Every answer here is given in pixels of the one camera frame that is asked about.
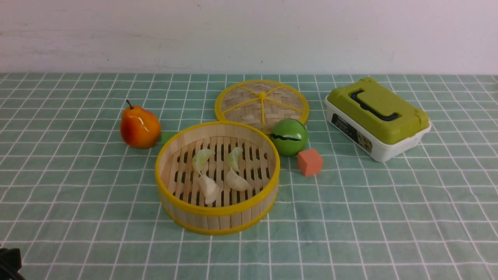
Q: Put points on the green lid white box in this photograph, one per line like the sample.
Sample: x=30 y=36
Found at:
x=378 y=121

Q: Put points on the small green block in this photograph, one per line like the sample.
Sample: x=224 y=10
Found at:
x=166 y=136

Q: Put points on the orange cube block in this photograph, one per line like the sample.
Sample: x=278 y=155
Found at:
x=310 y=162

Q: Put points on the pale dumpling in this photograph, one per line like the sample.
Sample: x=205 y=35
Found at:
x=200 y=159
x=233 y=158

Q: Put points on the bamboo steamer tray yellow rim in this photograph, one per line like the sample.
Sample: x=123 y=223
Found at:
x=233 y=211

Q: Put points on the white dumpling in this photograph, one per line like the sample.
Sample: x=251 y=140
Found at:
x=209 y=188
x=235 y=181

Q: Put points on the bamboo steamer lid yellow rim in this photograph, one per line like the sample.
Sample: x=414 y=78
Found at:
x=261 y=104

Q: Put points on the orange red toy pear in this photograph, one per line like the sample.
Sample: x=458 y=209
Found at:
x=139 y=128

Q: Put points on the green toy ball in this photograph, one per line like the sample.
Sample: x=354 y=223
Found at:
x=289 y=137

